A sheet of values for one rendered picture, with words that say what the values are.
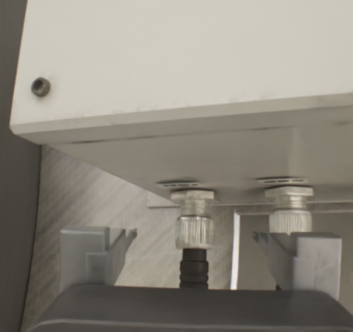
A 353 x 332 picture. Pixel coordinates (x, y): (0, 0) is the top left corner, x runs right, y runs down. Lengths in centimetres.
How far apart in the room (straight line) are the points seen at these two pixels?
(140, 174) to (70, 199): 10
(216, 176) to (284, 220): 3
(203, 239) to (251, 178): 3
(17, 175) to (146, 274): 8
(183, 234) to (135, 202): 6
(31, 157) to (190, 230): 11
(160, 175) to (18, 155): 11
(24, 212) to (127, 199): 5
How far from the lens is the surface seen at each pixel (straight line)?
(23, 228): 25
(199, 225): 17
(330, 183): 17
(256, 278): 21
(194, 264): 18
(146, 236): 22
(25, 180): 25
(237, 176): 15
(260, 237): 17
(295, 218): 17
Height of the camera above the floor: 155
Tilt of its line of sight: 4 degrees down
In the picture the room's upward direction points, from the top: 46 degrees clockwise
